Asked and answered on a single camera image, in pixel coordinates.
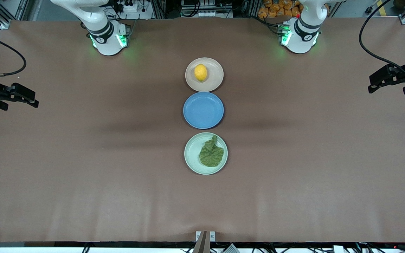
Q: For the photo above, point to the orange packaged goods pile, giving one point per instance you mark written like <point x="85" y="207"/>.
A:
<point x="276" y="8"/>

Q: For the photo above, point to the brown table cover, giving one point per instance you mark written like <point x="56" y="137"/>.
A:
<point x="83" y="193"/>

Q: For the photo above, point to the yellow lemon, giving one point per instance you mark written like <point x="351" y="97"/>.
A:
<point x="200" y="72"/>

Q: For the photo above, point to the beige round plate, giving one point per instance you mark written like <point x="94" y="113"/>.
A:
<point x="214" y="75"/>

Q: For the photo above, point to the pale green round plate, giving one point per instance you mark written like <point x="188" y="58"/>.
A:
<point x="192" y="154"/>

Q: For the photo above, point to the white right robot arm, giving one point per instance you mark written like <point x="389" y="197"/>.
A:
<point x="107" y="39"/>

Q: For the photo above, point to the blue round plate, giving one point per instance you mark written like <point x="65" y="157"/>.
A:
<point x="203" y="110"/>

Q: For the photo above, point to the white power strip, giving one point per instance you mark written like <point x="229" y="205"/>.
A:
<point x="130" y="7"/>

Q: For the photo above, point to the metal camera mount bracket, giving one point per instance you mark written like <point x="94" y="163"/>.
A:
<point x="202" y="242"/>

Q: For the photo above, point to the green lettuce leaf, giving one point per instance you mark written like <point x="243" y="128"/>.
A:
<point x="211" y="154"/>

